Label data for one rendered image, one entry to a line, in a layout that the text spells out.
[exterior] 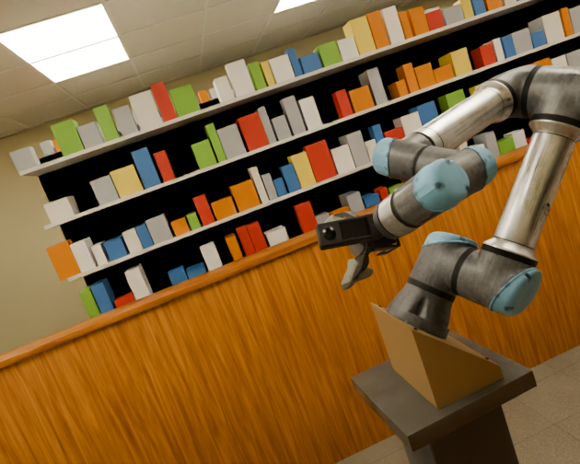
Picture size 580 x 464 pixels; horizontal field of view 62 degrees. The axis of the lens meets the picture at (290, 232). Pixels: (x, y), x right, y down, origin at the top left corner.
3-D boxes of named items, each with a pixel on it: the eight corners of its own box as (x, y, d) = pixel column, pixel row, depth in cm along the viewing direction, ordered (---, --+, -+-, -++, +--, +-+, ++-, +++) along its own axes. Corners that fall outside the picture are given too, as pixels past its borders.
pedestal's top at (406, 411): (354, 390, 130) (350, 377, 129) (453, 342, 136) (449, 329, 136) (412, 453, 99) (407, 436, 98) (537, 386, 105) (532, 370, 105)
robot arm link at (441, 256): (422, 283, 123) (444, 234, 123) (469, 303, 113) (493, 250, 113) (399, 272, 115) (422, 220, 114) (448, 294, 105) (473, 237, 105)
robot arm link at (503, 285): (467, 297, 115) (552, 76, 110) (529, 324, 104) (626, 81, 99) (444, 293, 107) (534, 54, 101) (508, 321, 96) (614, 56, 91)
